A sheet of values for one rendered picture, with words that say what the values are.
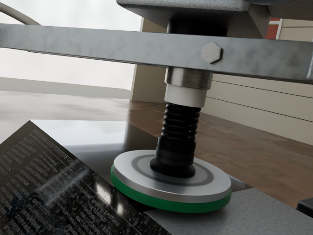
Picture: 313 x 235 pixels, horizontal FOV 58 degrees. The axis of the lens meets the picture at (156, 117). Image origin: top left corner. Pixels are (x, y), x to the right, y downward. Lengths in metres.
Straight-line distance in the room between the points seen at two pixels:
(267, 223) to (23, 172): 0.55
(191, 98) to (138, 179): 0.15
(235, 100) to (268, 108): 0.96
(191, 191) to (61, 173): 0.32
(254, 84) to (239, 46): 7.29
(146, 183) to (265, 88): 7.15
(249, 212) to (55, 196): 0.37
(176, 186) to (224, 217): 0.10
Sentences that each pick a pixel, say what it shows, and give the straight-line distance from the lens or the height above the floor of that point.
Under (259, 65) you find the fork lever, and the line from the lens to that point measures 0.41.
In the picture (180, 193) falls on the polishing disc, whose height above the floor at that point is 0.91.
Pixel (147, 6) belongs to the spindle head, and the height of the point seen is 1.17.
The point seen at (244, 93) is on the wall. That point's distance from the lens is 7.84.
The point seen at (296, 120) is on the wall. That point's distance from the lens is 7.14.
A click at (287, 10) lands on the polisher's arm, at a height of 1.21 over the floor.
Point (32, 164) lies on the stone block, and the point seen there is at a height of 0.81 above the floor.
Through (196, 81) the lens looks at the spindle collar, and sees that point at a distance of 0.46.
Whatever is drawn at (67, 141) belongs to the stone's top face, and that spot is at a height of 0.87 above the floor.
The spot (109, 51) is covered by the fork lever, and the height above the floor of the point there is 1.10.
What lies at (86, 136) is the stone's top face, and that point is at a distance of 0.83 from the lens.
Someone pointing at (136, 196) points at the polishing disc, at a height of 0.89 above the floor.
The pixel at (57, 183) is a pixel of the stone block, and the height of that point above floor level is 0.82.
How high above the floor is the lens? 1.09
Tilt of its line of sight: 10 degrees down
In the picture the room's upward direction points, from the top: 9 degrees clockwise
